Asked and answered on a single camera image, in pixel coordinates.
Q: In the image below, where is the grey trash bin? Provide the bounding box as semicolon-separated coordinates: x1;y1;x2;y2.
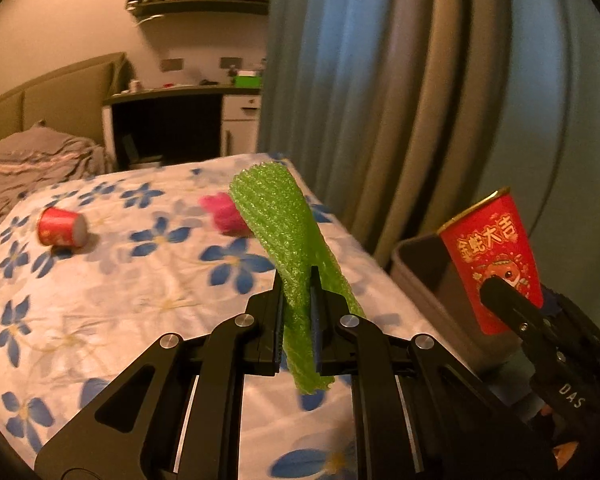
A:
390;234;537;377

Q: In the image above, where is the person's right hand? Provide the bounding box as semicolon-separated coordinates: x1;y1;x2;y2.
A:
531;406;600;480

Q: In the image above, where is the padded headboard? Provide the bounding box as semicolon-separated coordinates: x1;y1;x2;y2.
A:
0;51;129;147

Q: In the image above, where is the red paper cup with print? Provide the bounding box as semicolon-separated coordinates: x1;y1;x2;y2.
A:
436;187;545;336

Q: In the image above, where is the dark desk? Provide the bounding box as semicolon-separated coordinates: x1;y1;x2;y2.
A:
102;85;262;171

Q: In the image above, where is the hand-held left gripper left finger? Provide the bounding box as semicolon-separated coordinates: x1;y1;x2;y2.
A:
34;270;283;480

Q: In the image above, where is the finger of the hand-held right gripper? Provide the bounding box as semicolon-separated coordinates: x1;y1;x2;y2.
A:
541;289;600;357
480;276;557;362

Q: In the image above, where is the floral bed sheet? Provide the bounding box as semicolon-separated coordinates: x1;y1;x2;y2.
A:
0;152;462;480

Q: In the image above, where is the pink foam net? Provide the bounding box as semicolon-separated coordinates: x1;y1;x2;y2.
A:
198;192;251;236

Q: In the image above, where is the small red paper cup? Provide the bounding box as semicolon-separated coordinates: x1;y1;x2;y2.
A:
37;206;89;248

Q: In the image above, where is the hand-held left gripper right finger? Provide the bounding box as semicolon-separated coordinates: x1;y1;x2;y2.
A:
309;267;558;480

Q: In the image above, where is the green foam net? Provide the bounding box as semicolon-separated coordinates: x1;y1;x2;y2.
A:
228;162;367;394

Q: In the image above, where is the white drawer cabinet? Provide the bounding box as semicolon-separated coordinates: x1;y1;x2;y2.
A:
221;94;261;156

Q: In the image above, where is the grey blanket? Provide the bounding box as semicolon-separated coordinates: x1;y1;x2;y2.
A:
0;120;114;231

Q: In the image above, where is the grey blue curtain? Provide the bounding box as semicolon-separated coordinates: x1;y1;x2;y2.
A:
257;0;600;323

